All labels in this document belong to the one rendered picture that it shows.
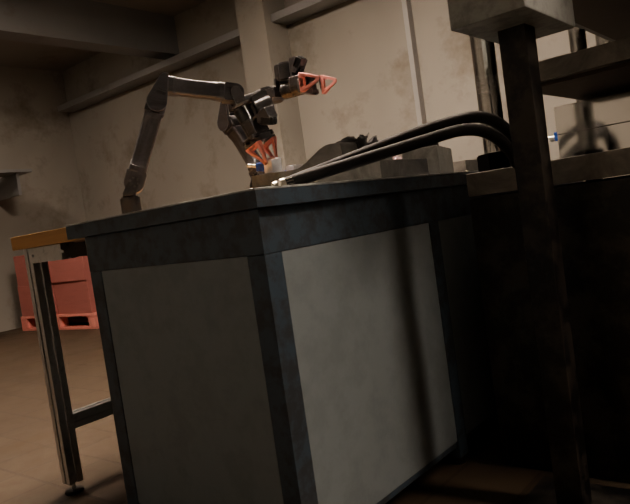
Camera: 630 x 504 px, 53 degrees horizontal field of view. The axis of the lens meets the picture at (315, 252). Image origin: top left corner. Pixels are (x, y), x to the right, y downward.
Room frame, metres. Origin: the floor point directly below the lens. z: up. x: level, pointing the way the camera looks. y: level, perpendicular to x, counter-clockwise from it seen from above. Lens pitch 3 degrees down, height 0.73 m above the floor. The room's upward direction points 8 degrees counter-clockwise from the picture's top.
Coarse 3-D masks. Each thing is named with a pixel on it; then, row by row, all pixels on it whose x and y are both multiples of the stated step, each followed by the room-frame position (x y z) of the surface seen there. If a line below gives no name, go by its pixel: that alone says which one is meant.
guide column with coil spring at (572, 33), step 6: (570, 30) 2.24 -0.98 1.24; (576, 30) 2.23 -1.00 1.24; (582, 30) 2.23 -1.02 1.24; (570, 36) 2.25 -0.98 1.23; (576, 36) 2.23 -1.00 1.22; (582, 36) 2.23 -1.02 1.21; (570, 42) 2.25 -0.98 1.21; (576, 42) 2.23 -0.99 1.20; (582, 42) 2.23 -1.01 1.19; (570, 48) 2.26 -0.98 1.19; (576, 48) 2.23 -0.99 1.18; (582, 48) 2.23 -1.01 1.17; (576, 102) 2.26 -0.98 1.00; (588, 180) 2.24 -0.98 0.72
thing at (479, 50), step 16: (480, 48) 1.67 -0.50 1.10; (480, 64) 1.67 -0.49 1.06; (496, 64) 1.68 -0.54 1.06; (480, 80) 1.67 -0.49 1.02; (496, 80) 1.67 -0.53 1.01; (480, 96) 1.68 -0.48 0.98; (496, 96) 1.67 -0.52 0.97; (496, 112) 1.66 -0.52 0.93; (480, 160) 1.69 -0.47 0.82; (496, 160) 1.65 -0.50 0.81
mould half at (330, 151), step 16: (336, 144) 1.85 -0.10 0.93; (352, 144) 1.89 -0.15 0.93; (320, 160) 1.89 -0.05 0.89; (384, 160) 1.78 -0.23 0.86; (400, 160) 1.84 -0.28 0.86; (416, 160) 1.91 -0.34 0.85; (256, 176) 2.06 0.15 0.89; (272, 176) 2.02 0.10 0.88; (336, 176) 1.86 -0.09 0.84; (352, 176) 1.82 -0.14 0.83; (368, 176) 1.79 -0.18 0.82; (384, 176) 1.77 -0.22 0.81
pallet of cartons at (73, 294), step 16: (16, 256) 6.49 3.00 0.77; (80, 256) 5.87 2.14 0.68; (16, 272) 6.52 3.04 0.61; (64, 272) 6.05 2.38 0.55; (80, 272) 5.90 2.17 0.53; (64, 288) 6.10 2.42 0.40; (80, 288) 5.94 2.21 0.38; (64, 304) 6.13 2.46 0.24; (80, 304) 5.97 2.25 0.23; (32, 320) 6.53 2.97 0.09; (64, 320) 6.21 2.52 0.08; (80, 320) 6.56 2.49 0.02; (96, 320) 5.86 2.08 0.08
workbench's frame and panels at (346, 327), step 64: (256, 192) 1.20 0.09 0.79; (320, 192) 1.34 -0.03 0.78; (384, 192) 1.53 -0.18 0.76; (448, 192) 1.81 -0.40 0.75; (128, 256) 1.52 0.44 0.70; (192, 256) 1.36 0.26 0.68; (256, 256) 1.24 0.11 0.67; (320, 256) 1.35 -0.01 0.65; (384, 256) 1.54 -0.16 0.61; (448, 256) 1.78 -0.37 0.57; (128, 320) 1.55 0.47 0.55; (192, 320) 1.39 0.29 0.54; (256, 320) 1.26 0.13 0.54; (320, 320) 1.33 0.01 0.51; (384, 320) 1.51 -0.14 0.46; (448, 320) 1.74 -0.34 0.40; (128, 384) 1.57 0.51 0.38; (192, 384) 1.41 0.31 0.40; (256, 384) 1.28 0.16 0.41; (320, 384) 1.31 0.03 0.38; (384, 384) 1.48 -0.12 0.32; (448, 384) 1.70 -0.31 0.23; (128, 448) 1.60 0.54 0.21; (192, 448) 1.43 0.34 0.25; (256, 448) 1.30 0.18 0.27; (320, 448) 1.29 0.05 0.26; (384, 448) 1.45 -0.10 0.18; (448, 448) 1.68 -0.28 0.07
